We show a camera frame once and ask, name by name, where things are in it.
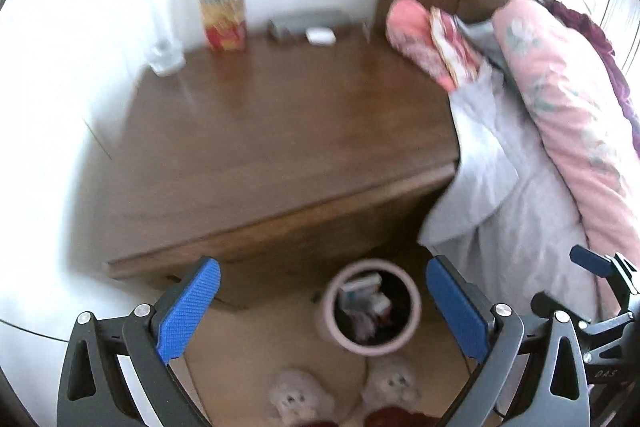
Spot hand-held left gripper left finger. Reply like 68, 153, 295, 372
56, 257, 222, 427

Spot grey bedsheet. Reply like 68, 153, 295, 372
419, 62, 601, 318

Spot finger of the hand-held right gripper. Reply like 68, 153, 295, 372
530, 291, 636, 350
570, 244, 640, 295

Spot fluffy white slipper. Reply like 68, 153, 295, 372
269, 369, 335, 425
361, 355, 418, 413

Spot person's red pants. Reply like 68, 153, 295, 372
280, 406, 436, 427

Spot pink floral quilt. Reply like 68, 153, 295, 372
492, 0, 640, 268

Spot yellow and red carton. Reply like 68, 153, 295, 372
196, 0, 249, 52

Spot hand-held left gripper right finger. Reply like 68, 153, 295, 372
426, 255, 591, 427

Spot pink striped pillow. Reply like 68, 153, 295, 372
386, 0, 488, 90

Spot grey glasses case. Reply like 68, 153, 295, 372
267, 9, 348, 42

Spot white round waste bin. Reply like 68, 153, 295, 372
316, 258, 422, 354

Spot blue and white medicine box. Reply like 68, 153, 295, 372
340, 274, 383, 310

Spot clear glass jar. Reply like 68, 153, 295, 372
142, 0, 186, 76

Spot maroon garment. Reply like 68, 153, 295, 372
542, 0, 640, 118

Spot grey pillow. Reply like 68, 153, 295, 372
457, 14, 507, 74

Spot wooden nightstand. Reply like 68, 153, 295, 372
106, 34, 461, 310

